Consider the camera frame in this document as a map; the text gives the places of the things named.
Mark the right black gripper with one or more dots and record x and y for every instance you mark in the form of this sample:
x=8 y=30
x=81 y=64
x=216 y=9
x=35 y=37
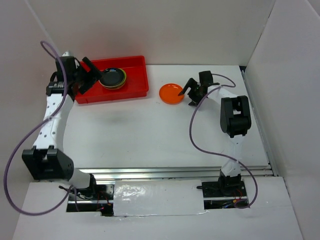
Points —
x=192 y=84

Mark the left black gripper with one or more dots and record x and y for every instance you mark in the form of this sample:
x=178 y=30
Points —
x=93 y=75

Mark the black plate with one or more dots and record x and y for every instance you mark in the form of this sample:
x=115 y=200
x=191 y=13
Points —
x=112 y=77

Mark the cream floral plate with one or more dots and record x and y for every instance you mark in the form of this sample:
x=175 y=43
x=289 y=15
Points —
x=113 y=87

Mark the orange plate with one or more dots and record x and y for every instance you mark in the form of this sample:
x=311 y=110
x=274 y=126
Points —
x=170 y=93

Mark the lime green plate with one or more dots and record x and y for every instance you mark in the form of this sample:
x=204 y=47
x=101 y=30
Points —
x=124 y=78

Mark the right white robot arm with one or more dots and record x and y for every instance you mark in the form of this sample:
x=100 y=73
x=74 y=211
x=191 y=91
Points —
x=235 y=121

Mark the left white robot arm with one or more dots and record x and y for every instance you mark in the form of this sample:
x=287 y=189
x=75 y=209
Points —
x=46 y=159

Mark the red plastic bin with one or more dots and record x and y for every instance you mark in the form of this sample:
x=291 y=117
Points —
x=136 y=84

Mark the white foil cover panel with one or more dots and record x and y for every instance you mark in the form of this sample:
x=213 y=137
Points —
x=157 y=198

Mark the aluminium front rail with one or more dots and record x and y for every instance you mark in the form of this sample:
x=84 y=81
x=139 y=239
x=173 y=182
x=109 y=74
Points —
x=156 y=173

